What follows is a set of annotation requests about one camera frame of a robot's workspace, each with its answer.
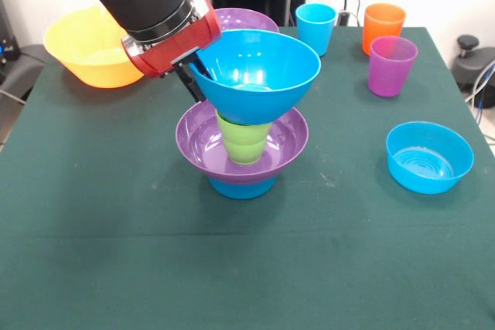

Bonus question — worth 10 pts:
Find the small blue bowl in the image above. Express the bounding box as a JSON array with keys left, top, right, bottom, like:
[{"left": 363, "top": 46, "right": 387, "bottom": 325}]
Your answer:
[
  {"left": 385, "top": 121, "right": 475, "bottom": 195},
  {"left": 207, "top": 175, "right": 278, "bottom": 200}
]

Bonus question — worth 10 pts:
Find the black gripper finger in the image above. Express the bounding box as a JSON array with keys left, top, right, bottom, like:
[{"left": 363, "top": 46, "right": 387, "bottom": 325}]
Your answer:
[
  {"left": 188, "top": 55, "right": 214, "bottom": 81},
  {"left": 175, "top": 63, "right": 207, "bottom": 104}
]

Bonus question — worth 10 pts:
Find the black power strip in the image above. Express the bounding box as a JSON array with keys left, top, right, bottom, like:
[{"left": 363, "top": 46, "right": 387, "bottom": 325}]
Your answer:
[{"left": 336, "top": 9, "right": 363, "bottom": 26}]

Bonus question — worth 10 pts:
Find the blue cable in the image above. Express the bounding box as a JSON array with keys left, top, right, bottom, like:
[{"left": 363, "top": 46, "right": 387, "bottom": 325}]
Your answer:
[{"left": 472, "top": 60, "right": 495, "bottom": 122}]

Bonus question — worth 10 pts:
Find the black electronic device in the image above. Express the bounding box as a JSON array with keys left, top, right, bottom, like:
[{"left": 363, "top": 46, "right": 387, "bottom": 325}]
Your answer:
[{"left": 0, "top": 0, "right": 21, "bottom": 63}]

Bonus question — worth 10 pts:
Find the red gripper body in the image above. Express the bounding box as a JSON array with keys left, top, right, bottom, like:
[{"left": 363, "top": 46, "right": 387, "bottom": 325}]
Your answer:
[{"left": 121, "top": 0, "right": 223, "bottom": 79}]

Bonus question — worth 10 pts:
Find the blue cup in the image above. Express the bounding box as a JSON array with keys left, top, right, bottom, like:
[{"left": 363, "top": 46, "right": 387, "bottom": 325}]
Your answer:
[{"left": 295, "top": 2, "right": 337, "bottom": 57}]

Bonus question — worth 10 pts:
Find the purple cup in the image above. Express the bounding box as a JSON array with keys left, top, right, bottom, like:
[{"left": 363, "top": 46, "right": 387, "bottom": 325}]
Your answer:
[{"left": 367, "top": 35, "right": 419, "bottom": 98}]

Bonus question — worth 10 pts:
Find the yellow bowl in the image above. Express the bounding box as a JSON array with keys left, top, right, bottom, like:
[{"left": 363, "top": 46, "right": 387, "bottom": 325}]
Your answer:
[{"left": 42, "top": 5, "right": 147, "bottom": 89}]

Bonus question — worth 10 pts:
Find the dark green tablecloth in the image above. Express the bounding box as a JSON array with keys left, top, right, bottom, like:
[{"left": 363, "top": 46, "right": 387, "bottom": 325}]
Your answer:
[{"left": 0, "top": 26, "right": 495, "bottom": 330}]

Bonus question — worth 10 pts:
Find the large deep blue bowl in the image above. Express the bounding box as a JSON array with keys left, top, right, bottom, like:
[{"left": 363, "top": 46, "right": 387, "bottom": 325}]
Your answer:
[{"left": 189, "top": 29, "right": 322, "bottom": 127}]

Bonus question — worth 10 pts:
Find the orange cup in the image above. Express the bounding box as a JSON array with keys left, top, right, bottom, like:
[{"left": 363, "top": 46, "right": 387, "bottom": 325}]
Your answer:
[{"left": 362, "top": 2, "right": 408, "bottom": 56}]

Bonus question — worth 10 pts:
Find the green cup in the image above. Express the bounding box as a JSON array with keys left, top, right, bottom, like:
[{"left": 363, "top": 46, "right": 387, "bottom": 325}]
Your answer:
[
  {"left": 223, "top": 139, "right": 269, "bottom": 165},
  {"left": 215, "top": 111, "right": 273, "bottom": 146}
]

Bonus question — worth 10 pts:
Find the purple bowl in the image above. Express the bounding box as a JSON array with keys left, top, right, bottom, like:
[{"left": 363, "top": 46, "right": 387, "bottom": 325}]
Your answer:
[
  {"left": 175, "top": 100, "right": 310, "bottom": 186},
  {"left": 213, "top": 7, "right": 280, "bottom": 33}
]

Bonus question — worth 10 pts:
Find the black knobbed equipment base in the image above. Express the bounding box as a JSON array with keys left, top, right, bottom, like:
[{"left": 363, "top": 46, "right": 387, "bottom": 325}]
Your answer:
[{"left": 451, "top": 35, "right": 495, "bottom": 87}]

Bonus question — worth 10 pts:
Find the white cable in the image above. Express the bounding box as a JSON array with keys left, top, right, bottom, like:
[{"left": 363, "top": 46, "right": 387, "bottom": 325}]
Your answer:
[
  {"left": 465, "top": 86, "right": 495, "bottom": 105},
  {"left": 0, "top": 88, "right": 26, "bottom": 106}
]

